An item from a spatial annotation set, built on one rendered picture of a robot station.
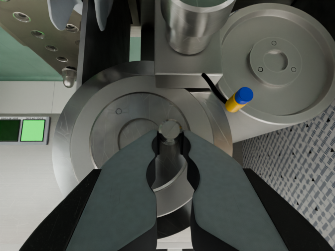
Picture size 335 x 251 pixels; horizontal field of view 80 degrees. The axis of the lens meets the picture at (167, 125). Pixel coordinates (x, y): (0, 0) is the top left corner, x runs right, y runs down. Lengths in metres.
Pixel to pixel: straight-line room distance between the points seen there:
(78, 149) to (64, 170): 0.02
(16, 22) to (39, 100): 3.03
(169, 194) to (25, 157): 0.48
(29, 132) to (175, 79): 0.48
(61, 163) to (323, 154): 0.24
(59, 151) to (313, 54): 0.24
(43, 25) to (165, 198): 0.37
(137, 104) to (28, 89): 3.47
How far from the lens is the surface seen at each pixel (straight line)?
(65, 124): 0.19
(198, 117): 0.17
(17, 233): 0.61
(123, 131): 0.15
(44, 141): 0.57
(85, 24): 0.23
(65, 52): 0.51
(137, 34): 0.64
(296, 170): 0.29
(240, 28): 0.23
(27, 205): 0.59
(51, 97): 3.40
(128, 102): 0.15
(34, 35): 0.48
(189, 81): 0.16
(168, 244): 0.53
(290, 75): 0.22
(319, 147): 0.26
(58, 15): 0.23
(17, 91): 3.68
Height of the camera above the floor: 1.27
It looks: 11 degrees down
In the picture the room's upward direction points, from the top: 180 degrees clockwise
